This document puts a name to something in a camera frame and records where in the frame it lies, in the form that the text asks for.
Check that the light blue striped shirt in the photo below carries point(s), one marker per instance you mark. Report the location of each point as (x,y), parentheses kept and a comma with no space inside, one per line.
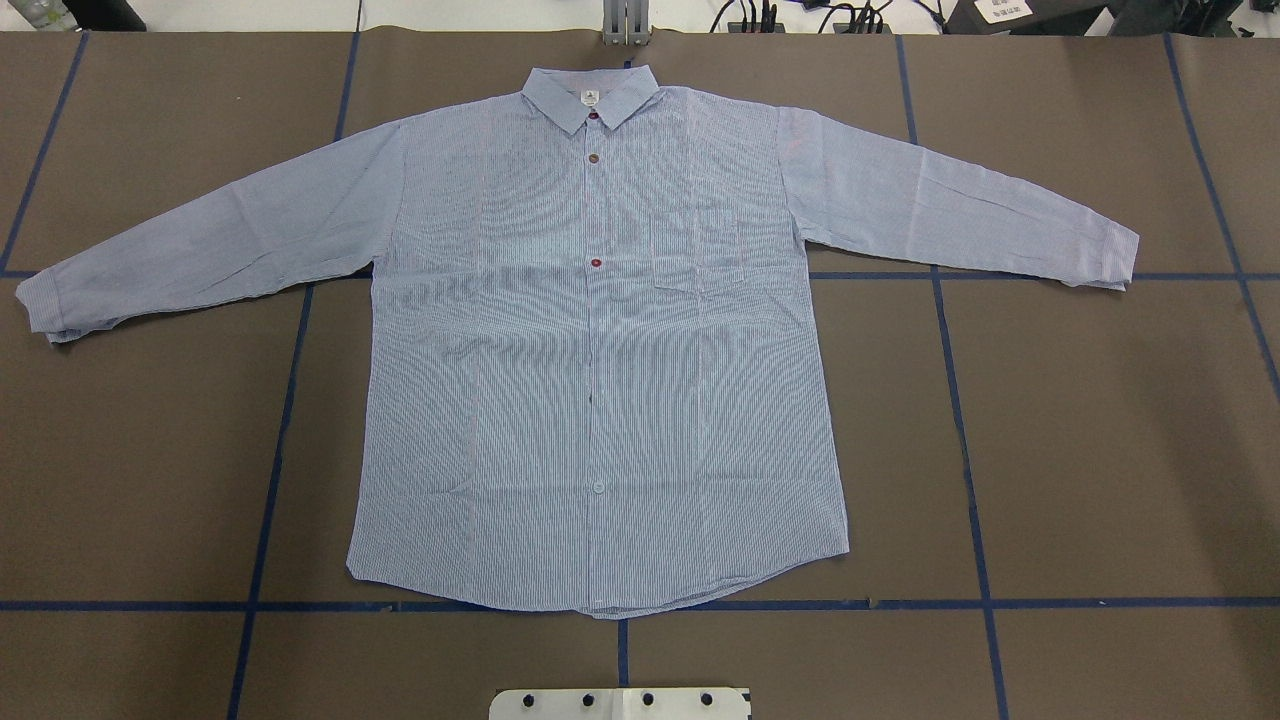
(595,380)

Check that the black labelled box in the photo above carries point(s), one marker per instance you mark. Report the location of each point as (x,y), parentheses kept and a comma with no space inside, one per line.
(1047,18)

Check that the grey aluminium frame post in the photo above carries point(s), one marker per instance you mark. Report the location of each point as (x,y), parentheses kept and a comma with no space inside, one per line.
(626,22)

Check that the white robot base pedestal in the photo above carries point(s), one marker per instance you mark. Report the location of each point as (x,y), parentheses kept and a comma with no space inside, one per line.
(623,703)

